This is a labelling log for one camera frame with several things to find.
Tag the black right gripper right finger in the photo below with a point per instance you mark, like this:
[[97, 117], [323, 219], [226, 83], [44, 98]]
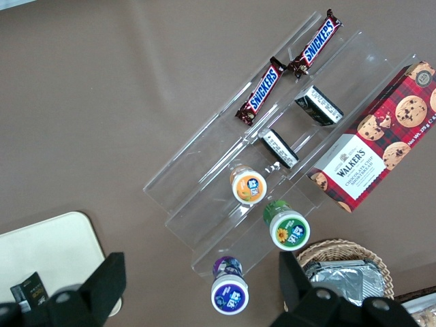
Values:
[[306, 306]]

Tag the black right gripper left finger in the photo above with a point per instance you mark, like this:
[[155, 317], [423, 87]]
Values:
[[98, 293]]

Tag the cream plastic tray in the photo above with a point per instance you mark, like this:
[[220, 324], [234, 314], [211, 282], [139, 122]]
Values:
[[51, 245]]

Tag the light tan wicker basket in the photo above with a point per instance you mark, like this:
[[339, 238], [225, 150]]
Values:
[[385, 269]]

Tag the silver foil container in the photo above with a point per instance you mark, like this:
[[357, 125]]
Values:
[[347, 282]]

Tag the green label white jar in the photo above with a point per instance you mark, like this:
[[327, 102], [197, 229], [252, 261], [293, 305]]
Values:
[[289, 233]]

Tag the purple label white jar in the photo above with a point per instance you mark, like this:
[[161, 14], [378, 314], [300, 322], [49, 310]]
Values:
[[229, 296]]

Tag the white plastic bin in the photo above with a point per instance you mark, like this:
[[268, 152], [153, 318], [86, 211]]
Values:
[[419, 303]]

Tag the clear cracker pack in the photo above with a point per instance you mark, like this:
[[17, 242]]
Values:
[[425, 320]]

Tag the clear acrylic stepped stand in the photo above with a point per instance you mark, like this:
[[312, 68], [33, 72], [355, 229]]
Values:
[[211, 218], [361, 68]]

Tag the orange label white jar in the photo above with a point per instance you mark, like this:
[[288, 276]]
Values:
[[249, 187]]

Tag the small black white carton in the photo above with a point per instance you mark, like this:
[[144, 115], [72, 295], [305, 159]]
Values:
[[279, 148], [320, 105]]

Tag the red tartan cookie box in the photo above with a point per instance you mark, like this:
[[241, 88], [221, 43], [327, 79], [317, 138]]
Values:
[[374, 146]]

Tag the brown Snickers bar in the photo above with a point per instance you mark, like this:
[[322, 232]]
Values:
[[262, 92], [318, 42]]

